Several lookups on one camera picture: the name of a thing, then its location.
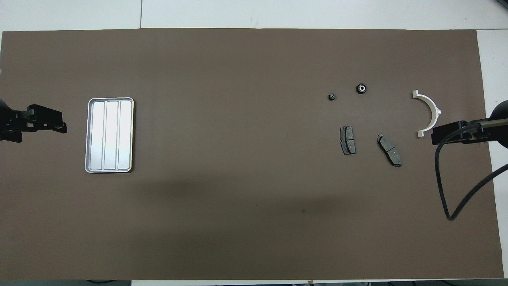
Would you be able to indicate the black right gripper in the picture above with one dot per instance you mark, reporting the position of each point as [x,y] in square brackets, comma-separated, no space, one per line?
[472,135]

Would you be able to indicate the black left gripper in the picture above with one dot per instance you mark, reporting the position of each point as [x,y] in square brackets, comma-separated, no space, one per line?
[43,115]

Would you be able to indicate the silver metal tray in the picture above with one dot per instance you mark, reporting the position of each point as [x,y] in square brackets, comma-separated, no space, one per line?
[109,135]

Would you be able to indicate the tapered dark brake pad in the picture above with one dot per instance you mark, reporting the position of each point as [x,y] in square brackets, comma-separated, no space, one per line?
[389,151]

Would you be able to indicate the rectangular dark brake pad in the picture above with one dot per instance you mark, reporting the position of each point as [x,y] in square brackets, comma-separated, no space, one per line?
[348,141]

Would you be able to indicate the brown table mat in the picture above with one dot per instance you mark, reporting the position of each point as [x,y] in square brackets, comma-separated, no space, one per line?
[238,198]

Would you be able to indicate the white curved plastic bracket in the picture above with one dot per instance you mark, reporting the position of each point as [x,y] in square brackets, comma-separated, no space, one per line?
[432,100]

